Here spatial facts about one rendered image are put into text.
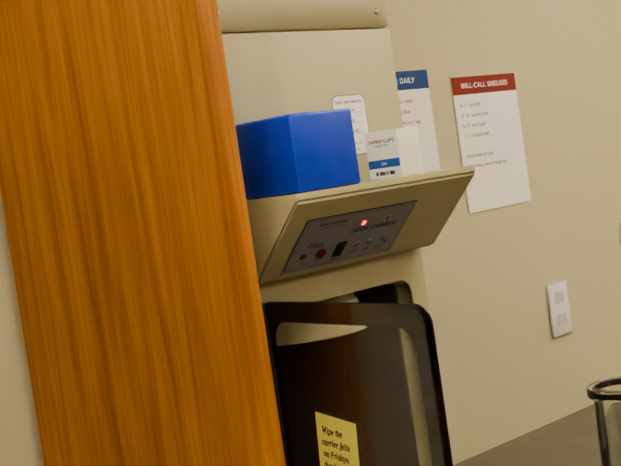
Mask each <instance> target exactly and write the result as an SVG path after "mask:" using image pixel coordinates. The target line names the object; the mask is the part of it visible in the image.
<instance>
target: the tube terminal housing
mask: <svg viewBox="0 0 621 466"><path fill-rule="evenodd" d="M222 38H223V45H224V51H225V62H226V69H227V75H228V81H229V88H230V94H231V100H232V106H233V113H234V119H235V125H238V124H243V123H248V122H252V121H257V120H262V119H266V118H271V117H279V116H283V115H288V114H296V113H306V112H316V111H325V110H333V107H332V101H331V96H335V95H345V94H356V93H364V98H365V104H366V111H367V118H368V124H369V131H370V133H373V132H378V131H384V130H389V129H402V128H403V123H402V116H401V110H400V103H399V97H398V90H397V84H396V71H395V64H394V58H393V51H392V44H391V38H390V31H389V29H365V30H337V31H281V32H253V33H224V34H222ZM357 157H358V164H359V176H360V182H361V181H367V180H371V177H370V170H369V164H368V157H367V154H360V155H357ZM391 284H394V285H395V287H396V290H397V296H398V302H399V303H416V304H418V305H420V306H422V307H423V308H424V309H425V310H426V311H427V312H428V313H429V314H430V311H429V304H428V298H427V290H426V284H425V277H424V271H423V264H422V258H421V251H420V248H418V249H414V250H410V251H402V252H398V253H394V254H390V255H385V256H382V257H378V258H373V259H370V260H365V261H361V262H357V263H353V264H345V265H341V266H337V267H333V268H329V269H325V270H321V271H317V272H312V273H308V274H305V275H300V276H292V277H289V278H285V279H280V280H276V281H273V282H268V283H264V284H260V285H259V287H260V293H261V299H262V302H267V301H270V300H280V301H319V300H326V299H330V298H333V297H337V296H341V295H345V294H348V293H352V292H356V291H360V290H364V289H367V288H374V287H378V286H381V285H391Z"/></svg>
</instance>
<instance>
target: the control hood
mask: <svg viewBox="0 0 621 466"><path fill-rule="evenodd" d="M474 173H475V167H473V166H462V167H455V168H448V169H441V170H434V171H427V172H424V173H420V174H415V175H409V176H404V177H397V178H384V179H377V180H367V181H361V182H360V183H359V184H355V185H349V186H344V187H338V188H332V189H326V190H316V191H310V192H304V193H298V194H290V195H283V196H275V197H268V198H260V199H254V200H247V206H248V212H249V219H250V230H251V236H252V243H253V249H254V255H255V262H256V267H257V274H258V280H259V285H260V284H264V283H268V282H273V281H276V280H280V279H285V278H289V277H292V276H300V275H305V274H308V273H312V272H317V271H321V270H325V269H329V268H333V267H337V266H341V265H345V264H353V263H357V262H361V261H365V260H370V259H373V258H378V257H382V256H385V255H390V254H394V253H398V252H402V251H410V250H414V249H418V248H422V247H426V246H431V245H432V244H434V242H435V241H436V239H437V237H438V236H439V234H440V232H441V231H442V229H443V227H444V225H445V223H446V222H447V220H448V218H449V216H450V215H451V214H452V212H453V211H454V209H455V207H456V206H457V203H458V202H459V200H460V198H461V196H462V195H463V193H464V191H465V190H466V188H467V186H468V185H469V183H470V182H471V180H472V178H473V176H474ZM416 200H418V201H417V203H416V205H415V206H414V208H413V210H412V212H411V213H410V215H409V217H408V220H407V221H406V223H405V225H404V226H403V227H402V229H401V231H400V233H399V234H398V236H397V238H396V241H395V242H394V244H393V246H392V248H391V249H390V251H384V252H379V253H375V254H371V255H367V256H362V257H359V258H354V259H350V260H346V261H342V262H338V263H333V264H326V265H322V266H317V267H313V268H309V269H305V270H301V271H297V272H293V273H288V274H284V275H281V273H282V271H283V269H284V267H285V265H286V262H287V260H288V258H289V256H290V254H291V252H292V251H293V249H294V247H295V245H296V243H297V241H298V238H299V236H300V234H301V232H302V230H303V228H304V227H305V225H306V223H307V221H308V220H312V219H317V218H323V217H327V216H333V215H341V214H347V213H352V212H357V211H362V210H367V209H372V208H377V207H383V206H387V205H392V204H398V203H402V202H412V201H416Z"/></svg>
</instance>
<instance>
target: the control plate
mask: <svg viewBox="0 0 621 466"><path fill-rule="evenodd" d="M417 201H418V200H416V201H412V202H402V203H398V204H392V205H387V206H383V207H377V208H372V209H367V210H362V211H357V212H352V213H347V214H341V215H333V216H327V217H323V218H317V219H312V220H308V221H307V223H306V225H305V227H304V228H303V230H302V232H301V234H300V236H299V238H298V241H297V243H296V245H295V247H294V249H293V251H292V252H291V254H290V256H289V258H288V260H287V262H286V265H285V267H284V269H283V271H282V273H281V275H284V274H288V273H293V272H297V271H301V270H305V269H309V268H313V267H317V266H322V265H326V264H333V263H338V262H342V261H346V260H350V259H354V258H359V257H362V256H367V255H371V254H375V253H379V252H384V251H390V249H391V248H392V246H393V244H394V242H395V241H396V238H397V236H398V234H399V233H400V231H401V229H402V227H403V226H404V225H405V223H406V221H407V220H408V217H409V215H410V213H411V212H412V210H413V208H414V206H415V205H416V203H417ZM387 215H391V217H390V218H389V219H388V220H387V221H384V218H385V217H386V216H387ZM364 219H367V220H368V221H367V223H366V224H365V225H364V226H361V225H360V223H361V222H362V221H363V220H364ZM383 236H385V242H380V238H381V237H383ZM369 239H372V245H370V244H369V245H368V244H367V241H368V240H369ZM343 241H347V245H346V247H345V248H344V250H343V251H342V253H341V255H340V256H336V257H331V256H332V254H333V253H334V251H335V248H336V246H337V244H338V243H339V242H343ZM356 242H359V247H358V248H357V247H355V248H354V247H353V245H354V243H356ZM321 249H326V254H325V255H324V257H323V258H320V259H318V258H317V257H316V253H317V252H318V251H319V250H321ZM303 253H306V257H305V258H304V259H303V260H301V261H300V260H299V257H300V255H302V254H303Z"/></svg>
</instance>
